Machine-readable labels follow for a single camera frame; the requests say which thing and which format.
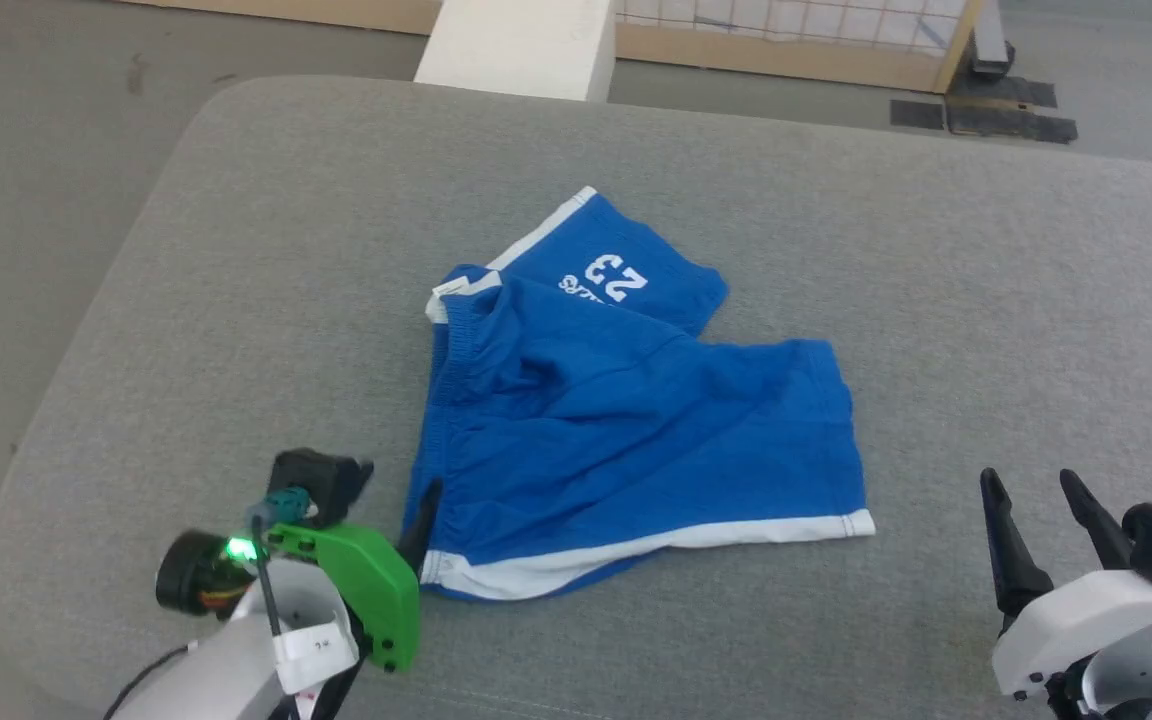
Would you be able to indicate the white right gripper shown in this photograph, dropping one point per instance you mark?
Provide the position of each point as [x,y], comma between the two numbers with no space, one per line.
[1086,620]

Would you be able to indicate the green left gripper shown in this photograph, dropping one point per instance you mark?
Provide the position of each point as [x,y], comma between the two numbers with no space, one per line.
[376,580]

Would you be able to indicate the blue shorts with white trim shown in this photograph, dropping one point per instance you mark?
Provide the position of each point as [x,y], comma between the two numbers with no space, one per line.
[616,440]

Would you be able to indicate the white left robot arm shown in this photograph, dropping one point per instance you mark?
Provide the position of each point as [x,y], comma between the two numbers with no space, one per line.
[236,670]

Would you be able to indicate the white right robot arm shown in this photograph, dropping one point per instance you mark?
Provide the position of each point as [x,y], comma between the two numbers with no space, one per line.
[1146,680]

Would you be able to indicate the black floor mat strip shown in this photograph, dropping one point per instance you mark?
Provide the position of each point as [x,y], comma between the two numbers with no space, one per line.
[1016,124]
[1006,92]

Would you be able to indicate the small black floor mat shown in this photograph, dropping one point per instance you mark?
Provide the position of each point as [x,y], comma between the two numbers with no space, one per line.
[917,114]

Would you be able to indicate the white box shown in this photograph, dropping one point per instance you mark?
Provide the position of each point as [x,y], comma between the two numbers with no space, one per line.
[516,45]

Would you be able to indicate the grey metal stand foot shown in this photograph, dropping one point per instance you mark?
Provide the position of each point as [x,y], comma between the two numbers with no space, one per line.
[991,45]

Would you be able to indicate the lemon print wood framed partition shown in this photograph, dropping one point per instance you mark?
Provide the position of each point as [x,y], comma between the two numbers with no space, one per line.
[786,45]

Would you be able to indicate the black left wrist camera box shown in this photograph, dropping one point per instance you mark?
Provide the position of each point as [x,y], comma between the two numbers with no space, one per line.
[321,480]

